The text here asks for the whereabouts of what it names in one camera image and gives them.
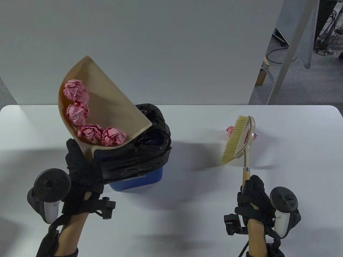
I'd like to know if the person's right hand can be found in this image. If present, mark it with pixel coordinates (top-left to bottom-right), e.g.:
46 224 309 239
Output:
235 175 276 226

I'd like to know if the person's left hand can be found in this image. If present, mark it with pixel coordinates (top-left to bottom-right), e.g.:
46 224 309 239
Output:
63 138 105 214

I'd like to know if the blue recycling bin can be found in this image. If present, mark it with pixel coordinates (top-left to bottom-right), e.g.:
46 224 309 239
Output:
109 166 163 192

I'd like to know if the black plastic bin bag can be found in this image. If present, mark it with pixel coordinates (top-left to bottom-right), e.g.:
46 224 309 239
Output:
100 104 172 185

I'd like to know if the beige plastic dustpan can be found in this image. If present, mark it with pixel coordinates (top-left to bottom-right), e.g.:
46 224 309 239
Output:
58 56 153 161

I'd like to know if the pile of pink paper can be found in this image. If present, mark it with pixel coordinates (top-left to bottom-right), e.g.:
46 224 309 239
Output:
64 79 259 147

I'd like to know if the person's right forearm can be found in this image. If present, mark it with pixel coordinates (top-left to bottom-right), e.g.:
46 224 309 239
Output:
247 218 268 257

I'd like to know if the black forearm sensor box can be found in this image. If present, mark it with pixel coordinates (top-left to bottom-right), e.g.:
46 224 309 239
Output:
265 230 284 257
36 217 63 257

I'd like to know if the black and white controller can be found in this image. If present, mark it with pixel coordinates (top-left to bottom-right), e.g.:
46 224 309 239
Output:
269 187 301 239
27 169 72 224

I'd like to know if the white table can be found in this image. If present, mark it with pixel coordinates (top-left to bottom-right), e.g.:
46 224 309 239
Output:
0 105 343 257

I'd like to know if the wooden furniture foot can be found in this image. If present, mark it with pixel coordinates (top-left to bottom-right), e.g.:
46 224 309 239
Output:
255 58 276 86

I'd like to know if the grey panel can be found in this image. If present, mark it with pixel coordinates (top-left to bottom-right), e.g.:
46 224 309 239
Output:
275 0 315 69

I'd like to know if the white partition board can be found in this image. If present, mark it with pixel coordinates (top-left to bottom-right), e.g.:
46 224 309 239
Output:
0 0 284 105

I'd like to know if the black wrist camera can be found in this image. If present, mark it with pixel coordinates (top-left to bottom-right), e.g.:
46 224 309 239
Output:
92 197 116 220
224 213 247 236

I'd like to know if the black cable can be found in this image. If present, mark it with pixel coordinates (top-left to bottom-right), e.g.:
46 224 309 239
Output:
238 240 249 257

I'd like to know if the black wrist strap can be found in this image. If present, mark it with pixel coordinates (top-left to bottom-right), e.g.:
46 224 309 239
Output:
58 248 79 257

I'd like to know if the white metal frame leg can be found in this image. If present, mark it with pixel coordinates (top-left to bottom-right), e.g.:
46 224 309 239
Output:
266 0 320 105

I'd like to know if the tangle of floor cables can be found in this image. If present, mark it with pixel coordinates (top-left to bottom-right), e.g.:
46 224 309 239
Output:
314 3 343 56

